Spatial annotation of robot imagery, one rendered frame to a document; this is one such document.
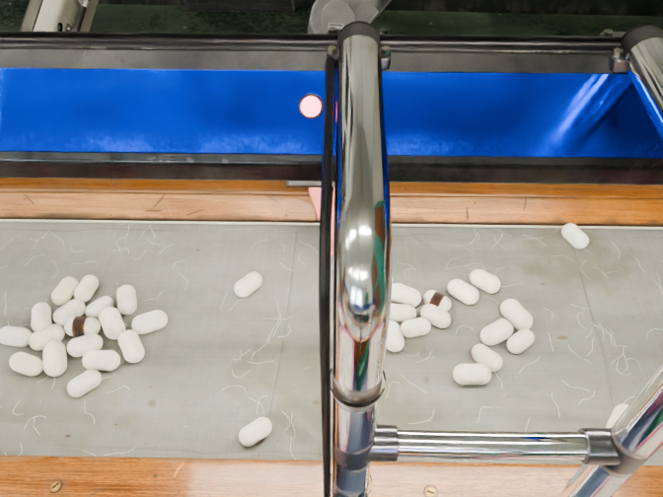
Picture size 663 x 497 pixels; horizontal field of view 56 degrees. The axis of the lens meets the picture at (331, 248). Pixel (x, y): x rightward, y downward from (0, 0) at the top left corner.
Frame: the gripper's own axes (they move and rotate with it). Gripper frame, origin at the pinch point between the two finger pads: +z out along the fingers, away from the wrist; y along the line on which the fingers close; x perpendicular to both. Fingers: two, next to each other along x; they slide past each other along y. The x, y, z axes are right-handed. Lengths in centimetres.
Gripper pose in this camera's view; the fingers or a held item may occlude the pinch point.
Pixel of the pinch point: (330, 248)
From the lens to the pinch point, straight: 69.5
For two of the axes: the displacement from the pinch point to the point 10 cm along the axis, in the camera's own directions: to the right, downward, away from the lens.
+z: -0.2, 10.0, 0.0
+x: 0.1, 0.0, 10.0
